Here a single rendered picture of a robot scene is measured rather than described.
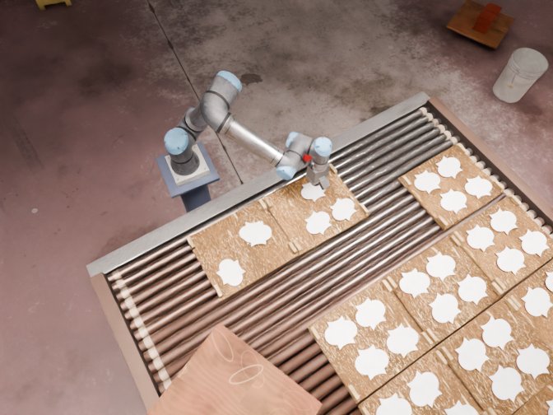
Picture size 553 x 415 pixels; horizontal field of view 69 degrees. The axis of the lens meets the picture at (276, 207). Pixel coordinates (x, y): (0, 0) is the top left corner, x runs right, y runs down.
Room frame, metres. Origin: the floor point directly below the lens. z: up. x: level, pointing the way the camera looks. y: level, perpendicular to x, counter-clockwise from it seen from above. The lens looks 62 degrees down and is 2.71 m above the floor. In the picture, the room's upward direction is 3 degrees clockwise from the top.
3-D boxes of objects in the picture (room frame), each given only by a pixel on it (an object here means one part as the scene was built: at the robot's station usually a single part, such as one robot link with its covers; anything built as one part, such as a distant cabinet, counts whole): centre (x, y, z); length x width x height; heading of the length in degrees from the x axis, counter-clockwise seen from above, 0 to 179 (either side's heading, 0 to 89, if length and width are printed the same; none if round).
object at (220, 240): (0.71, 0.15, 0.93); 0.41 x 0.35 x 0.02; 125
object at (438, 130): (0.97, -0.14, 0.90); 1.95 x 0.05 x 0.05; 125
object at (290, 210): (0.94, -0.19, 0.93); 0.41 x 0.35 x 0.02; 124
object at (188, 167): (1.17, 0.49, 0.96); 0.15 x 0.15 x 0.10
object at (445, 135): (0.93, -0.17, 0.90); 1.95 x 0.05 x 0.05; 125
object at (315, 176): (1.01, -0.19, 1.13); 0.12 x 0.09 x 0.16; 36
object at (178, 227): (1.15, -0.01, 0.89); 2.08 x 0.08 x 0.06; 125
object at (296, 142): (1.05, -0.08, 1.28); 0.11 x 0.11 x 0.08; 68
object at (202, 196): (1.17, 0.49, 0.44); 0.38 x 0.38 x 0.87; 29
